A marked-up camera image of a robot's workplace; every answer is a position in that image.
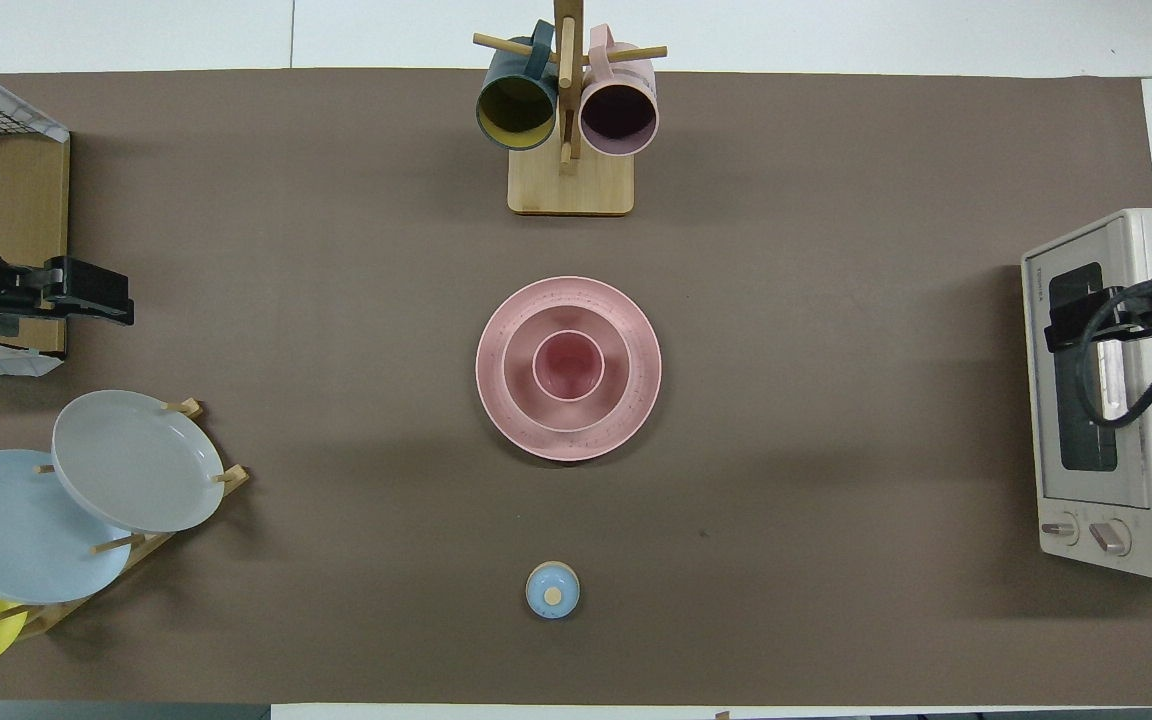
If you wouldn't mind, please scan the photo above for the pale pink mug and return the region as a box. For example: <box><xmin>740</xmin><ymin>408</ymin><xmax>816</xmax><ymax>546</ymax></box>
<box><xmin>579</xmin><ymin>25</ymin><xmax>659</xmax><ymax>157</ymax></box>

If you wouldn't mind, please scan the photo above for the beige toaster oven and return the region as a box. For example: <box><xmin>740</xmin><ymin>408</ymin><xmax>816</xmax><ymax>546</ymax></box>
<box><xmin>1021</xmin><ymin>208</ymin><xmax>1152</xmax><ymax>579</ymax></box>

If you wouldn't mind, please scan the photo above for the pink bowl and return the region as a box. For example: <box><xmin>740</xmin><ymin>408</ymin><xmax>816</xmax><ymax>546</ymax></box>
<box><xmin>502</xmin><ymin>304</ymin><xmax>632</xmax><ymax>433</ymax></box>

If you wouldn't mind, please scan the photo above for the dark teal mug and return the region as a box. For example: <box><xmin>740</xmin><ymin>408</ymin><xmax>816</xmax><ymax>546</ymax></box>
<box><xmin>476</xmin><ymin>20</ymin><xmax>559</xmax><ymax>152</ymax></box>

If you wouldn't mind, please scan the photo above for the wooden mug tree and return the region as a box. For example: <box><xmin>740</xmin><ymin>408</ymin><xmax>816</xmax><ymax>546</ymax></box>
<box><xmin>473</xmin><ymin>0</ymin><xmax>668</xmax><ymax>216</ymax></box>

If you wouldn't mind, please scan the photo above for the wooden shelf with wire basket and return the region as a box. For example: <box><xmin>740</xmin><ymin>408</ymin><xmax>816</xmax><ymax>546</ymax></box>
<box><xmin>0</xmin><ymin>48</ymin><xmax>71</xmax><ymax>377</ymax></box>

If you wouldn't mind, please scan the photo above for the pink handleless cup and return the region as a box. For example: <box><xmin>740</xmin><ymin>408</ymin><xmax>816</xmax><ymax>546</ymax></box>
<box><xmin>532</xmin><ymin>330</ymin><xmax>606</xmax><ymax>403</ymax></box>

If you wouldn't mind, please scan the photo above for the light blue plate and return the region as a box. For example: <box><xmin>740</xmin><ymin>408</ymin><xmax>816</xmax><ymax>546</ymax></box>
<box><xmin>0</xmin><ymin>449</ymin><xmax>134</xmax><ymax>605</ymax></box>

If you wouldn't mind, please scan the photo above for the brown table mat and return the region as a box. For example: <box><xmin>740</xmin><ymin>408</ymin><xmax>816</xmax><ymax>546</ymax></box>
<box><xmin>0</xmin><ymin>68</ymin><xmax>1152</xmax><ymax>706</ymax></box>

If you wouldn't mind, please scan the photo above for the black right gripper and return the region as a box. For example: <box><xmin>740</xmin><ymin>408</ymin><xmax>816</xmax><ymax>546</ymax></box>
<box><xmin>1043</xmin><ymin>274</ymin><xmax>1152</xmax><ymax>354</ymax></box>

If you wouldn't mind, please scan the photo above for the grey plate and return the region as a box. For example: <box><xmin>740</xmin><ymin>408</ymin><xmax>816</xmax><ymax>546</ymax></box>
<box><xmin>51</xmin><ymin>390</ymin><xmax>226</xmax><ymax>534</ymax></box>

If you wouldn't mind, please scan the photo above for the wooden plate rack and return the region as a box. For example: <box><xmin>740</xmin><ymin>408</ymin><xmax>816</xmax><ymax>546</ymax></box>
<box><xmin>0</xmin><ymin>398</ymin><xmax>250</xmax><ymax>641</ymax></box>

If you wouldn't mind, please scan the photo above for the pink speckled plate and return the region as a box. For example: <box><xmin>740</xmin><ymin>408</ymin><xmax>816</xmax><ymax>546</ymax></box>
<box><xmin>476</xmin><ymin>277</ymin><xmax>663</xmax><ymax>462</ymax></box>

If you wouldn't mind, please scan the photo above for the blue jar with wooden knob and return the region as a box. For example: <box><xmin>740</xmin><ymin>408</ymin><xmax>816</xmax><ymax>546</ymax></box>
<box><xmin>525</xmin><ymin>561</ymin><xmax>581</xmax><ymax>620</ymax></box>

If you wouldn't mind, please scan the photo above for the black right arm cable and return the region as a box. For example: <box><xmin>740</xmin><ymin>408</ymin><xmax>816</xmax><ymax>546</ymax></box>
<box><xmin>1076</xmin><ymin>280</ymin><xmax>1152</xmax><ymax>430</ymax></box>

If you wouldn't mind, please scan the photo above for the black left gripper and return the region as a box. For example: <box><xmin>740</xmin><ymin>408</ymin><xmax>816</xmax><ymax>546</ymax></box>
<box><xmin>0</xmin><ymin>257</ymin><xmax>135</xmax><ymax>328</ymax></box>

